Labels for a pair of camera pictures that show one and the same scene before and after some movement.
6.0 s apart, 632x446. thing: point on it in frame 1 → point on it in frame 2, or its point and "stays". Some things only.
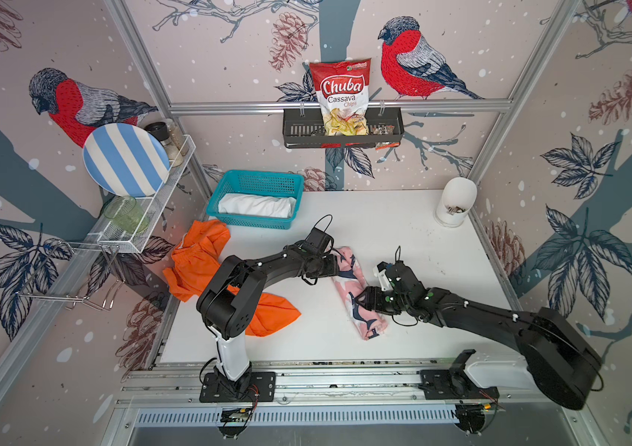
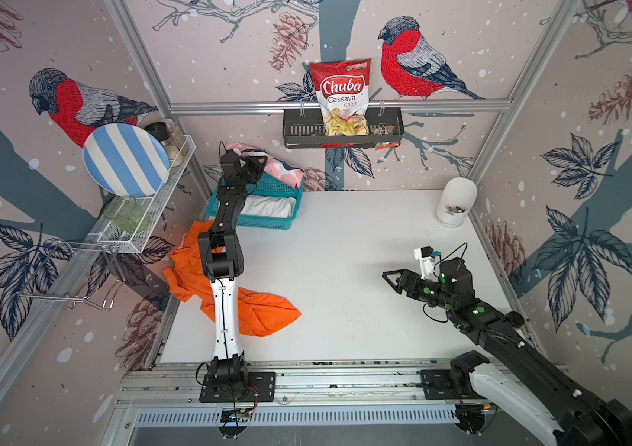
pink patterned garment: [351, 282] → [289, 174]
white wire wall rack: [86, 272] stays
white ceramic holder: [456, 200] stays
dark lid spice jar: [161, 130] stays
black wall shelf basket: [305, 130] stays
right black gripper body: [386, 301] → [429, 292]
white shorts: [245, 204] stays
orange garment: [198, 253] stays
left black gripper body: [325, 266] → [250, 172]
